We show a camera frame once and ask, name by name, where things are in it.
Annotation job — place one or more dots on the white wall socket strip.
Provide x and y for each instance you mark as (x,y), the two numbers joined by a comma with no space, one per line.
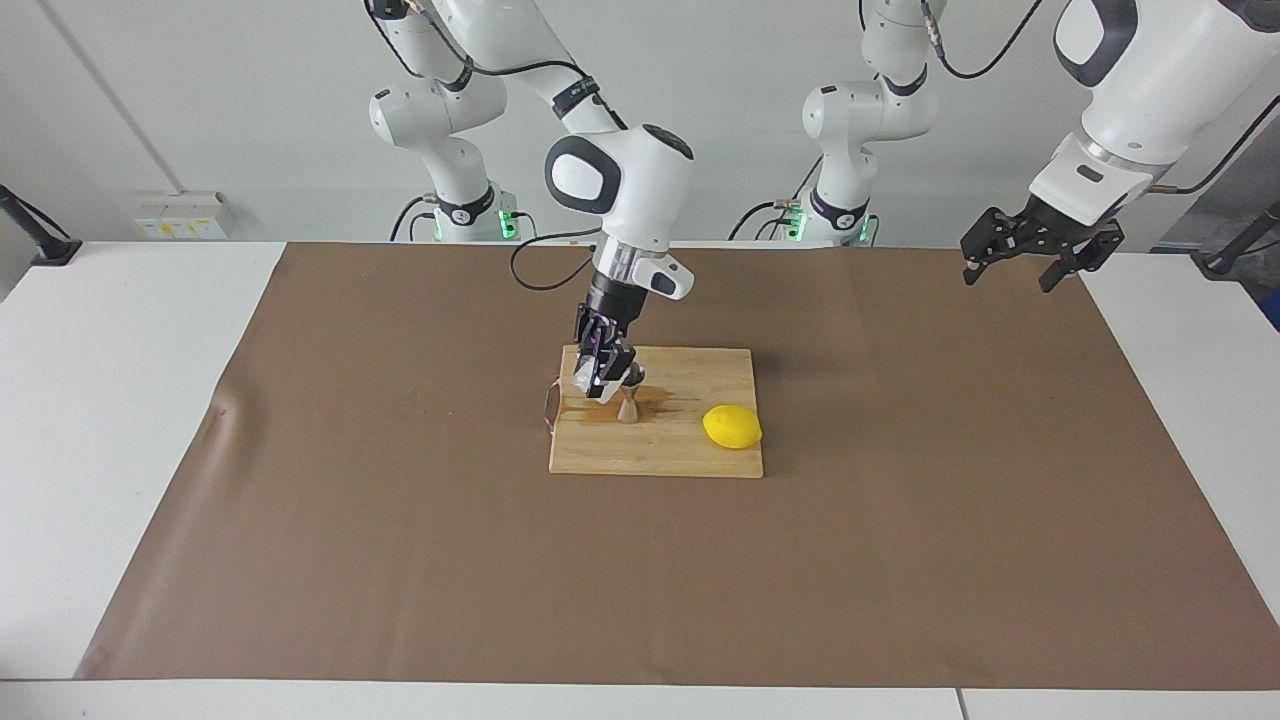
(175,225)

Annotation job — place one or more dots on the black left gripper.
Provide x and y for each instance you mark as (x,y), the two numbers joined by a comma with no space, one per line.
(1055,212)

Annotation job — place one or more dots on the clear faceted glass cup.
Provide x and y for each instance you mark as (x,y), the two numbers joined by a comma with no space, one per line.
(588,375)

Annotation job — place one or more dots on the steel double jigger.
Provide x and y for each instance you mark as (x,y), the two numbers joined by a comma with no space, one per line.
(628,408)

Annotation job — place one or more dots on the black camera stand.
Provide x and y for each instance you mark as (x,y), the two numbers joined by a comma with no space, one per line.
(1222,262)
(55,250)

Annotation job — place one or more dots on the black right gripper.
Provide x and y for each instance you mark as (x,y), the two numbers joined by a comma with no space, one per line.
(610,300)

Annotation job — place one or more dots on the wooden cutting board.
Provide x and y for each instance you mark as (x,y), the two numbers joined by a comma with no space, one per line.
(680,450)

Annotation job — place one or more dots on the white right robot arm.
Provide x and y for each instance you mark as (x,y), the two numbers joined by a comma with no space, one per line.
(620,180)

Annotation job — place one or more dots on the brown paper table mat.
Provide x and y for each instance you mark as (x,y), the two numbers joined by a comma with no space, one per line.
(400,580)

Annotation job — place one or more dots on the yellow lemon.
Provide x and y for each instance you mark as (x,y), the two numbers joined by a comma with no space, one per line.
(732,427)

